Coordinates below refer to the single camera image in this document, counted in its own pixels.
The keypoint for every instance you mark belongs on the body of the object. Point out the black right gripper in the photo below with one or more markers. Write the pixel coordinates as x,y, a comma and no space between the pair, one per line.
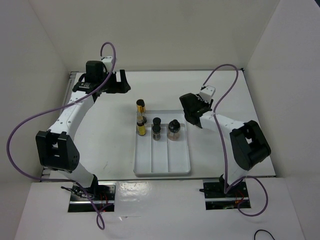
199,99

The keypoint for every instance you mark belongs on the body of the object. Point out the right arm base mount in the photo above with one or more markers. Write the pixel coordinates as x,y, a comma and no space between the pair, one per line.
216,199

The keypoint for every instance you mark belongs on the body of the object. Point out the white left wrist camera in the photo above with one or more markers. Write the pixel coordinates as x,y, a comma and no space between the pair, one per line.
108,61

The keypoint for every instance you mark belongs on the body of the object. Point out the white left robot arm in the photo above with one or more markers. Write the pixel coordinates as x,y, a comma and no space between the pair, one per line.
56,148

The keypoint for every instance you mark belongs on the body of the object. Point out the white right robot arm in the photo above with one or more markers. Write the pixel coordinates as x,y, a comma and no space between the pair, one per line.
244,144

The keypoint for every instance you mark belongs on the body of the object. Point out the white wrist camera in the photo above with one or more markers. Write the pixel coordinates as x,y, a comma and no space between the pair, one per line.
108,61
207,92

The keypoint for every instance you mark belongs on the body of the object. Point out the small spice shaker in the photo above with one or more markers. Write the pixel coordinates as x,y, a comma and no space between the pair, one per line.
156,121
156,132

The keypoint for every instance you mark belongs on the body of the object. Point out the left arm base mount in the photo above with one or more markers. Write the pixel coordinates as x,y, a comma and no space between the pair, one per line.
104,201

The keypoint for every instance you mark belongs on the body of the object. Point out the gold capped glass spray bottle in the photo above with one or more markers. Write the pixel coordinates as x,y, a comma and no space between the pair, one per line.
141,109

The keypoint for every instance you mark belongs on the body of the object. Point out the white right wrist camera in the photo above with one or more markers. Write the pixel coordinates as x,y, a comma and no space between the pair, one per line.
207,92

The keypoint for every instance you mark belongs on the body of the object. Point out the white plastic organizer tray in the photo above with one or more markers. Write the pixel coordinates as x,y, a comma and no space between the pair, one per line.
163,157

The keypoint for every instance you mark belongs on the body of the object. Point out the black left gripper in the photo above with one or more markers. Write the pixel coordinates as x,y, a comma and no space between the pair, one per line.
121,87

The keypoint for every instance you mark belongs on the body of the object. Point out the brown spice jar black cap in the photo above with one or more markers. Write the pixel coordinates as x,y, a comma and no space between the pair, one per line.
173,130

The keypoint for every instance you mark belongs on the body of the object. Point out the yellow label dark sauce bottle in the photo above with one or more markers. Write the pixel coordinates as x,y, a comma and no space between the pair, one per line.
140,125

